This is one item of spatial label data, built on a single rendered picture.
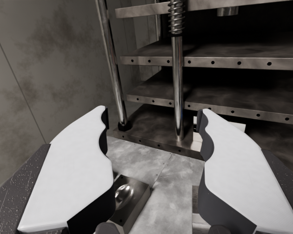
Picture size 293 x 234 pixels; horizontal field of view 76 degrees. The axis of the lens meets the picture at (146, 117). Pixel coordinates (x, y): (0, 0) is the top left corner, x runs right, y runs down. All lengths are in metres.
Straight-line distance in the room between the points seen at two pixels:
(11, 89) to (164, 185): 2.08
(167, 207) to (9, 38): 2.30
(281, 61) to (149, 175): 0.77
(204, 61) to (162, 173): 0.59
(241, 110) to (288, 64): 0.28
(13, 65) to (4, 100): 0.41
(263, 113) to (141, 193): 0.68
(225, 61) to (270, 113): 0.32
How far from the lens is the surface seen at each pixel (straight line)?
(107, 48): 1.16
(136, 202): 0.81
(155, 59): 1.09
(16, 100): 2.61
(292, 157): 1.23
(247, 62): 0.97
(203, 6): 1.00
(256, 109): 1.06
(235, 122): 1.09
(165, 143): 1.19
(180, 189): 0.92
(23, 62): 2.65
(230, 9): 1.21
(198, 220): 0.74
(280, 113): 1.06
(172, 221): 0.83
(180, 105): 1.07
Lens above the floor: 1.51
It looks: 29 degrees down
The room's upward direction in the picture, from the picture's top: 7 degrees counter-clockwise
